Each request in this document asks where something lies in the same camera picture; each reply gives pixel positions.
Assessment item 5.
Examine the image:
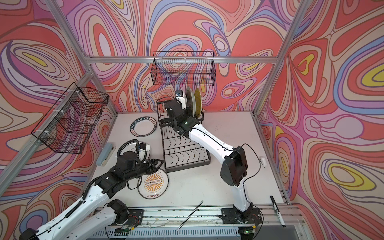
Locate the back wall wire basket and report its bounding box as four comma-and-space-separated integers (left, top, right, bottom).
151, 51, 216, 87

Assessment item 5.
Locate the left wall wire basket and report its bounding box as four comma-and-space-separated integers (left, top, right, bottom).
31, 83, 109, 154

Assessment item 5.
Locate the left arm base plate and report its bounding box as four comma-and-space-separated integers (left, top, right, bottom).
115, 209, 144, 227

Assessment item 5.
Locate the small white table clip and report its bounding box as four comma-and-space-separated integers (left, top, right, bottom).
259, 157, 268, 168

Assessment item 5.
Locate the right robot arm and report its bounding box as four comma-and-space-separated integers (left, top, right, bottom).
158, 99, 252, 221

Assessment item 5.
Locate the pale green flower plate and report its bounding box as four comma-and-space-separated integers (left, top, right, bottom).
186, 86, 196, 117

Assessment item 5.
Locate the metal rod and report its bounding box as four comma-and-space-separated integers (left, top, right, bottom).
177, 200, 204, 231

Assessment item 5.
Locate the yellow striped plate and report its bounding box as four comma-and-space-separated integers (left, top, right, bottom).
195, 88, 202, 119

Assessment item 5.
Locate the black rimmed lettered plate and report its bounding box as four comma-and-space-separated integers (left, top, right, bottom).
130, 116, 158, 138

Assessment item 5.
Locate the orange sunburst plate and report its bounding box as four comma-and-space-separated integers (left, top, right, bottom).
138, 169, 169, 200
180, 97, 187, 110

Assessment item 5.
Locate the black marker pen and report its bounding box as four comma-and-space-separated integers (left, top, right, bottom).
270, 196, 286, 228

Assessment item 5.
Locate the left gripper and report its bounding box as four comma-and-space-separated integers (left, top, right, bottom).
123, 159, 165, 183

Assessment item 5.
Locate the black wire dish rack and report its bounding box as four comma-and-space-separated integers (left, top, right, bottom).
156, 97, 211, 173

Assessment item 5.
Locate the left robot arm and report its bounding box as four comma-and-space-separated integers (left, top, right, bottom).
20, 152, 164, 240

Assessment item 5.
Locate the wall wire basket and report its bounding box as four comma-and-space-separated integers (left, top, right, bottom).
151, 51, 216, 87
31, 83, 109, 154

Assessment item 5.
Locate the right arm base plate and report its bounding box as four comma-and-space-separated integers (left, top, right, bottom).
218, 207, 263, 226

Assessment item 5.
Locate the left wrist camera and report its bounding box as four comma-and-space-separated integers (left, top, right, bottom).
138, 142, 151, 155

